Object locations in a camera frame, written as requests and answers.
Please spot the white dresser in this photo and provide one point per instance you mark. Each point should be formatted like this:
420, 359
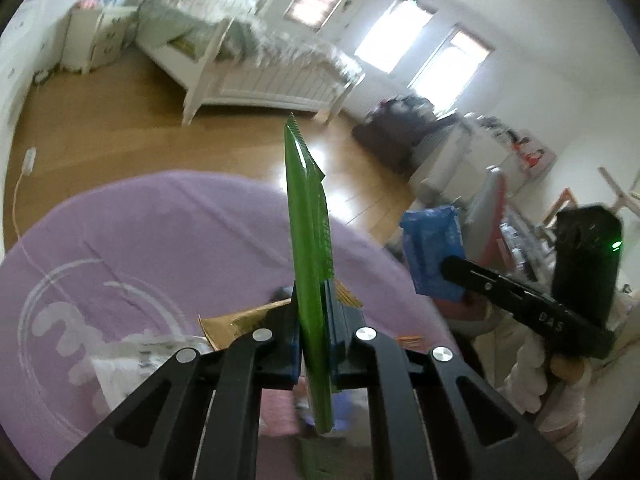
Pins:
452, 160

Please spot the blue plastic wrapper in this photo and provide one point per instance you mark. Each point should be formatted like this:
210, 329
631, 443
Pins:
429, 236

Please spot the white printed package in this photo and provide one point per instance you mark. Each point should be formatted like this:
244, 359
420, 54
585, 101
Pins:
122, 366

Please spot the pink grey desk chair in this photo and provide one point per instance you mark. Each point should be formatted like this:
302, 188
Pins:
483, 216

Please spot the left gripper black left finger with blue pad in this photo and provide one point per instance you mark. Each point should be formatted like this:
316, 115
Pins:
197, 416

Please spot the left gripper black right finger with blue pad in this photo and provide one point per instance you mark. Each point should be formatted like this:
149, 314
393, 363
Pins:
431, 416

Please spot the green snack wrapper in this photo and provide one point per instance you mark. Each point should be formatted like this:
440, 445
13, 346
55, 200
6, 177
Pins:
313, 266

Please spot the right hand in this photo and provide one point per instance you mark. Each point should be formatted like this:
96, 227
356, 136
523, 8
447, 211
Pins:
571, 371

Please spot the gold foil wrapper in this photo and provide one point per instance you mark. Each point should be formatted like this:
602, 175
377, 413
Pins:
223, 330

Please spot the purple round rug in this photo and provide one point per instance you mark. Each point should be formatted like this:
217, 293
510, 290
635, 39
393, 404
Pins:
140, 258

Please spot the white bed with bedding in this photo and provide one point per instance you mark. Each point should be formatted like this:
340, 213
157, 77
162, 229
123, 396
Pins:
221, 53

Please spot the white nightstand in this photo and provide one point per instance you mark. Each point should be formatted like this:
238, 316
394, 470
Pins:
94, 37

